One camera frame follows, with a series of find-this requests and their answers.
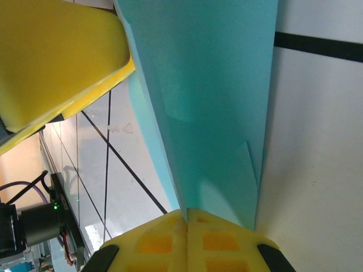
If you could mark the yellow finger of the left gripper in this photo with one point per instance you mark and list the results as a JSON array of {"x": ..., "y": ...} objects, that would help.
[{"x": 56, "y": 56}]

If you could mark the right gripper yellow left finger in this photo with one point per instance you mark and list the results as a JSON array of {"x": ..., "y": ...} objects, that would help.
[{"x": 158, "y": 246}]

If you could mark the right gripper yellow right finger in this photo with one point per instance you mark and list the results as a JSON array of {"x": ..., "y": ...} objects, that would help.
[{"x": 221, "y": 246}]

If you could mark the light blue paper sheet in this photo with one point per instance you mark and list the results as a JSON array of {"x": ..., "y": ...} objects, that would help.
[{"x": 212, "y": 99}]

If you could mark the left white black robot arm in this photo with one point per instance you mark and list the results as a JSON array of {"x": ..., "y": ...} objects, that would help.
[{"x": 39, "y": 224}]

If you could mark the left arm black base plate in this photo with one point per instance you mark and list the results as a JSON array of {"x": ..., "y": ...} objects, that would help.
[{"x": 63, "y": 198}]

